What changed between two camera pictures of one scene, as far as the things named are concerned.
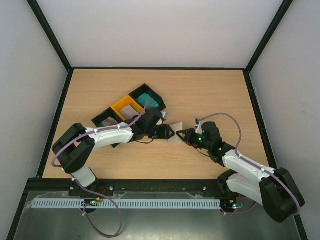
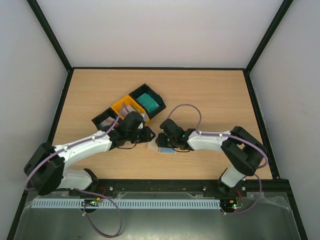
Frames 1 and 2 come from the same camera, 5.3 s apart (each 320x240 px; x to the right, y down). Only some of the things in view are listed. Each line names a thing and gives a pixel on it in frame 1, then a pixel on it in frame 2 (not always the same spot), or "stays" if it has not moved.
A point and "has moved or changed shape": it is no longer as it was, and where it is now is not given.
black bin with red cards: x=108 y=117 stays
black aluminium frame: x=70 y=69 stays
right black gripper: x=192 y=137 to x=163 y=139
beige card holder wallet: x=175 y=139 has moved or changed shape
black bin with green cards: x=148 y=97 stays
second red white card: x=109 y=122 stays
